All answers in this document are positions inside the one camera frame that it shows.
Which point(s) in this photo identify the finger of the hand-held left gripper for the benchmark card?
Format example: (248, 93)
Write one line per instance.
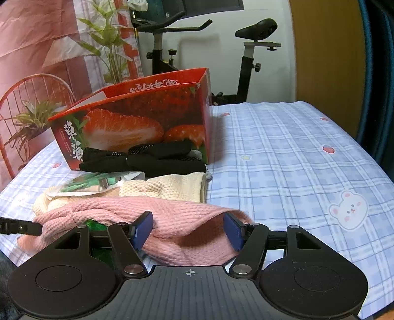
(21, 227)

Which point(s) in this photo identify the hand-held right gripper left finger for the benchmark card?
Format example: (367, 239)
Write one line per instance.
(144, 229)

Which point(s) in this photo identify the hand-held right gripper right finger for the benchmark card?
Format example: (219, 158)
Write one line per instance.
(232, 232)

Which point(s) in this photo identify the pink waffle towel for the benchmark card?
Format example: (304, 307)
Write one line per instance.
(184, 221)

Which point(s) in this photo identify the cream waffle towel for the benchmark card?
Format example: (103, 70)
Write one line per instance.
(166, 187)

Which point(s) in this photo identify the black sock with grip dots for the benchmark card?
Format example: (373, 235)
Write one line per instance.
(166, 167)
(163, 147)
(101, 160)

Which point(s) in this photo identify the red strawberry print cardboard box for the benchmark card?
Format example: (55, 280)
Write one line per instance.
(138, 117)

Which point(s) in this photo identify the green cloth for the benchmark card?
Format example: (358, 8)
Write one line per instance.
(100, 254)

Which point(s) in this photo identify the blue plaid bed sheet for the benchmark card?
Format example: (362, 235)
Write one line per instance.
(277, 153)

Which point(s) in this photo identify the black exercise bike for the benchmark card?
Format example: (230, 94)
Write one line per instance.
(246, 77)

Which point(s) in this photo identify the brown wooden panel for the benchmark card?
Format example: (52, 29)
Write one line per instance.
(329, 61)

